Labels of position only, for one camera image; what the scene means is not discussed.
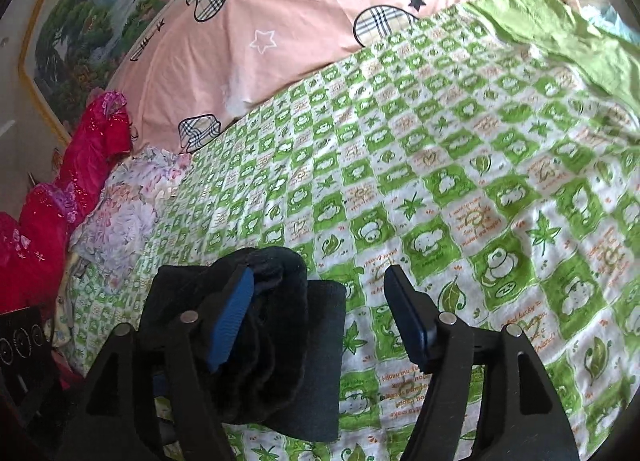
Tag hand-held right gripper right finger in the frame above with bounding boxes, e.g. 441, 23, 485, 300
383, 264, 582, 461

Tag black pants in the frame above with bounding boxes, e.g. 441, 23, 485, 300
136, 247, 348, 444

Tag green checked bed sheet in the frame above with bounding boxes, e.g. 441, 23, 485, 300
54, 0, 640, 461

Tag landscape wall poster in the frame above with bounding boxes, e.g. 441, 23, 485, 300
19, 0, 232, 142

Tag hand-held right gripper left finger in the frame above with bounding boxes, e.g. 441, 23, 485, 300
61, 265, 257, 461

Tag red sequined cloth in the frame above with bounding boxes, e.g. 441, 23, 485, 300
0, 90, 135, 314

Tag light blue cloth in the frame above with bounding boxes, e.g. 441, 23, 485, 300
582, 3, 635, 39

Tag floral patterned cloth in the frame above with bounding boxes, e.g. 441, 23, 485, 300
69, 148, 193, 287

